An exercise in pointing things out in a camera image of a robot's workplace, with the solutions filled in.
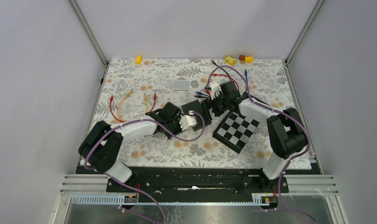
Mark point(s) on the black router box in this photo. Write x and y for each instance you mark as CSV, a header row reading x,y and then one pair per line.
x,y
198,107

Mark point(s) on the yellow patterned cube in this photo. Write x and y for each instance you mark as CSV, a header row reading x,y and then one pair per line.
x,y
230,60

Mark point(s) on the checkered chess board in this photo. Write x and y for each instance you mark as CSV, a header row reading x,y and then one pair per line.
x,y
235,130

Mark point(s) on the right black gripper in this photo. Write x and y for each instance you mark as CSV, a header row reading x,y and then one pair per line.
x,y
211,103

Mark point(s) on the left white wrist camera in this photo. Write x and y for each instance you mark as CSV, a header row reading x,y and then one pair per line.
x,y
188,121

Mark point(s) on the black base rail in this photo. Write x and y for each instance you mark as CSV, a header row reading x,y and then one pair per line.
x,y
188,185

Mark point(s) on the yellow block right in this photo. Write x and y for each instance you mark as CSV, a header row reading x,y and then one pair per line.
x,y
248,59

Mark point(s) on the white network switch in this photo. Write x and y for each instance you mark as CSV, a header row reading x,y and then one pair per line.
x,y
181,85

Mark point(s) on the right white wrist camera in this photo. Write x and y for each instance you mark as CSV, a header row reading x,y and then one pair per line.
x,y
214,90

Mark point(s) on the yellow block left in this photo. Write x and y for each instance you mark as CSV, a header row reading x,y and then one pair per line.
x,y
138,60

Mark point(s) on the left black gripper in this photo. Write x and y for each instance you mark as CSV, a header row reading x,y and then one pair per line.
x,y
177,119

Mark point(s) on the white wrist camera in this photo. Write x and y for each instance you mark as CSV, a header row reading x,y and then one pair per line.
x,y
214,90
188,121

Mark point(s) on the yellow block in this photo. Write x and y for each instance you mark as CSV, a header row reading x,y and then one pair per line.
x,y
138,60
248,59

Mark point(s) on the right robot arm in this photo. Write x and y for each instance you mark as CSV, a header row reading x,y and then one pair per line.
x,y
287,135

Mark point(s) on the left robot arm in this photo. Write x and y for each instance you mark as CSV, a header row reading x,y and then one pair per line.
x,y
101,146

